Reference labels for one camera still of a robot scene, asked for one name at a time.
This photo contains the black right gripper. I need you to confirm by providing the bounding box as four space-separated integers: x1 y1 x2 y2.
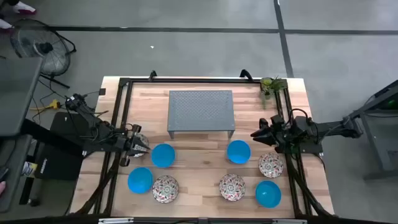
250 118 295 154

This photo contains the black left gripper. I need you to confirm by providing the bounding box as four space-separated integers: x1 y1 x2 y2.
119 123 152 167

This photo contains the floral patterned mini bowl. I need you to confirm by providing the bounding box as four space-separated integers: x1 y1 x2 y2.
152 175 180 204
218 173 246 202
257 152 284 179
132 133 150 158

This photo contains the blue plastic mini bowl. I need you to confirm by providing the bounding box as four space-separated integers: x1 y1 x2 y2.
150 143 177 169
127 167 154 195
255 180 282 209
226 139 252 165

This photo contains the small potted green plant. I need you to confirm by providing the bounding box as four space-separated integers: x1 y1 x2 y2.
259 75 289 110

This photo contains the grey perforated metal shelf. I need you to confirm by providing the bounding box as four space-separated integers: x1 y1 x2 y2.
167 90 236 139

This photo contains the black equipment case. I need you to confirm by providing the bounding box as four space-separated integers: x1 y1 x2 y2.
33 111 85 181

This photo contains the dark grey metal stand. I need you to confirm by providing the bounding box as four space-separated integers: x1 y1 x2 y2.
343 79 398 181

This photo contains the yellow white packet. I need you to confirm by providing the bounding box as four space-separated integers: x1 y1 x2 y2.
21 161 39 179

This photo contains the grey desk top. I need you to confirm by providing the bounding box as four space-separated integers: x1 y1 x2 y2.
0 57 44 138

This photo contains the black floor fan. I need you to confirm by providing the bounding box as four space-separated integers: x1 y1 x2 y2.
9 18 77 90

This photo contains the person's white pink shoe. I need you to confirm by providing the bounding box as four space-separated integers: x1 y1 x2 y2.
11 1 37 16
0 18 16 34

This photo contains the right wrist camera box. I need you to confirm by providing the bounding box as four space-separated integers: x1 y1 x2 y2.
269 114 285 127

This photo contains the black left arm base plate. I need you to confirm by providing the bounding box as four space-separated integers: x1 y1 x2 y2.
82 136 125 154

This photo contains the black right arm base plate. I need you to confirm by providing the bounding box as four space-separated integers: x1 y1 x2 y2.
279 129 324 156

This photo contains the silver metal bracket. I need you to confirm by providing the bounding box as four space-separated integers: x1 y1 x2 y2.
272 218 308 224
98 217 135 224

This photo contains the black aluminium table frame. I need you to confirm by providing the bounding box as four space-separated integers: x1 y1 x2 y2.
70 70 335 218

